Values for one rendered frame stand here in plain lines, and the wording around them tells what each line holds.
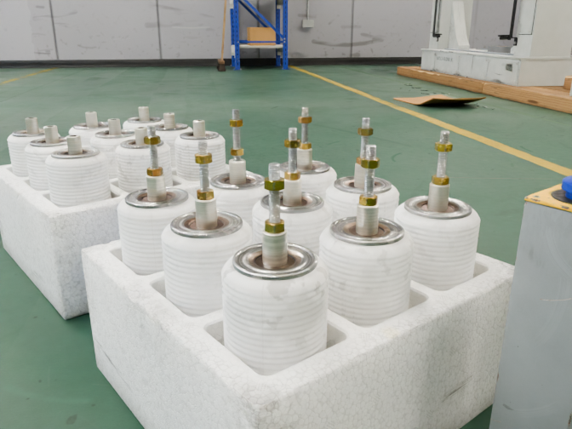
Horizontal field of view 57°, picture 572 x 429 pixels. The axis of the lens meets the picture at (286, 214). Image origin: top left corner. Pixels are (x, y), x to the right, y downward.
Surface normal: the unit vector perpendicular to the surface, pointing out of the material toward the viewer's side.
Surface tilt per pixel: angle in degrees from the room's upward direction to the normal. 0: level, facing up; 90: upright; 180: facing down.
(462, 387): 90
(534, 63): 90
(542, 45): 90
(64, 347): 0
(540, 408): 90
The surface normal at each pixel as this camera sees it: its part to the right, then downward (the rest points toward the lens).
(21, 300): 0.00, -0.94
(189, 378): -0.78, 0.21
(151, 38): 0.17, 0.33
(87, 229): 0.64, 0.25
